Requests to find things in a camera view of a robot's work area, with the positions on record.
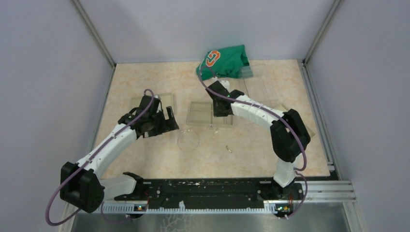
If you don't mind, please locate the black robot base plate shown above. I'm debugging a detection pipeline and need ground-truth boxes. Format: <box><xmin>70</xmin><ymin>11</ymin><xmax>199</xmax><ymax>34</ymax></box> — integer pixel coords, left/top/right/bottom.
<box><xmin>115</xmin><ymin>177</ymin><xmax>304</xmax><ymax>210</ymax></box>

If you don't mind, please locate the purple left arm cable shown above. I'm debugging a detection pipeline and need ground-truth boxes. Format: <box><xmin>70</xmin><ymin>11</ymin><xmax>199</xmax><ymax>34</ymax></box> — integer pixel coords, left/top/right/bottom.
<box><xmin>44</xmin><ymin>89</ymin><xmax>155</xmax><ymax>227</ymax></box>

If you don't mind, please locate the beige compartment jewelry tray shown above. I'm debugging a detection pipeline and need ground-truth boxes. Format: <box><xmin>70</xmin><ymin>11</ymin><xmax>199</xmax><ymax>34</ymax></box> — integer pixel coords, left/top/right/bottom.
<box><xmin>187</xmin><ymin>101</ymin><xmax>234</xmax><ymax>128</ymax></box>

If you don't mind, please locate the green cloth orange logo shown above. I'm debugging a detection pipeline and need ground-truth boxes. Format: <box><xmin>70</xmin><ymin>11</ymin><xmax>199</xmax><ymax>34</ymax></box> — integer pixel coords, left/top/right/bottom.
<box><xmin>196</xmin><ymin>44</ymin><xmax>249</xmax><ymax>81</ymax></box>

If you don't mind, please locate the clear acrylic box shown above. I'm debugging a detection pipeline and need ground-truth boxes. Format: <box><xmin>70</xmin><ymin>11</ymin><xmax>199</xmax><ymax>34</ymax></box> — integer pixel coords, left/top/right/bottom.
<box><xmin>238</xmin><ymin>64</ymin><xmax>278</xmax><ymax>108</ymax></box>

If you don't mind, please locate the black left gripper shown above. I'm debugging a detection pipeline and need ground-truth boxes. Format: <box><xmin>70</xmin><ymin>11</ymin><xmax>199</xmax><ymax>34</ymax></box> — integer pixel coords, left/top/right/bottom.
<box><xmin>148</xmin><ymin>106</ymin><xmax>179</xmax><ymax>137</ymax></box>

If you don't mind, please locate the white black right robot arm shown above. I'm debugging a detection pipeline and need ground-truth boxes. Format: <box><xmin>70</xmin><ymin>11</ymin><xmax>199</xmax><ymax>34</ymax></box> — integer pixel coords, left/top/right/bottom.
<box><xmin>205</xmin><ymin>81</ymin><xmax>311</xmax><ymax>199</ymax></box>

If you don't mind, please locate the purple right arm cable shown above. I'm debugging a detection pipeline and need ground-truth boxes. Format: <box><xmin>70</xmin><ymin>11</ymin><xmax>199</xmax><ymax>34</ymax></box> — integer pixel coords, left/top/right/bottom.
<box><xmin>198</xmin><ymin>63</ymin><xmax>309</xmax><ymax>220</ymax></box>

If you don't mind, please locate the aluminium frame rail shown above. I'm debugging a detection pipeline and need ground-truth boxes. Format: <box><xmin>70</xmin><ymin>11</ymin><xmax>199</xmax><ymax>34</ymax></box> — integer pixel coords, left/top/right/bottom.
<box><xmin>58</xmin><ymin>181</ymin><xmax>366</xmax><ymax>232</ymax></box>

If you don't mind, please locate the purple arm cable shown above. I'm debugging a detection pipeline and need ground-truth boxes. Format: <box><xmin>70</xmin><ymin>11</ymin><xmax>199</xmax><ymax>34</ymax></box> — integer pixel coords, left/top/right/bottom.
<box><xmin>198</xmin><ymin>63</ymin><xmax>309</xmax><ymax>220</ymax></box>
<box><xmin>44</xmin><ymin>89</ymin><xmax>155</xmax><ymax>227</ymax></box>

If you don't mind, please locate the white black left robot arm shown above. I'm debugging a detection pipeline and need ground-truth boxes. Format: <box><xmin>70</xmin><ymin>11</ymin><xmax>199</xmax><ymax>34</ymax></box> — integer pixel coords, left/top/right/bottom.
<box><xmin>59</xmin><ymin>95</ymin><xmax>179</xmax><ymax>213</ymax></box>

